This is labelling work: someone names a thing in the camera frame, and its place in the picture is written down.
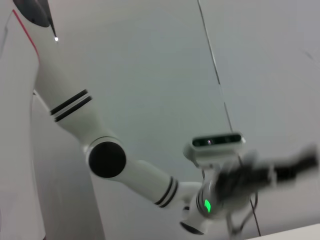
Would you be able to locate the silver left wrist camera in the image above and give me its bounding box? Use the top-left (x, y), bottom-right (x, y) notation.
top-left (183, 133), bottom-right (246, 169)

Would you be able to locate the black left camera cable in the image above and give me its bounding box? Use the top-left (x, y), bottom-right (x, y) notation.
top-left (226, 189), bottom-right (260, 236)

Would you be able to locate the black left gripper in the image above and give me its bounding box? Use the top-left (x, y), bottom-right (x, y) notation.
top-left (215, 143), bottom-right (320, 204)

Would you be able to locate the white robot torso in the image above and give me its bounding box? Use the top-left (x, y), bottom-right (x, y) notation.
top-left (0, 0), bottom-right (47, 240)

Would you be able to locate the black robot head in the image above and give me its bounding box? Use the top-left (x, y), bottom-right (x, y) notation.
top-left (12, 0), bottom-right (60, 44)

